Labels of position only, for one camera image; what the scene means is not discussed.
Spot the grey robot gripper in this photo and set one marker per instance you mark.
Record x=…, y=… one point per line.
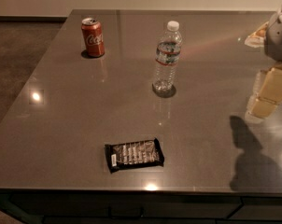
x=279, y=36

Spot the clear plastic water bottle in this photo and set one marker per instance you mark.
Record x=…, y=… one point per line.
x=167, y=58

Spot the dark right cabinet drawer front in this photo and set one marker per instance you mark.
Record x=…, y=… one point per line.
x=265, y=209

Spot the dark cabinet drawer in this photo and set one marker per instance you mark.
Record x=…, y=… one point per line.
x=265, y=209
x=125, y=205

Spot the black snack wrapper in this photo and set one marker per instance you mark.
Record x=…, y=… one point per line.
x=134, y=155

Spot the red cola can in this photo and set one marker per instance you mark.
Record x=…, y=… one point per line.
x=93, y=37

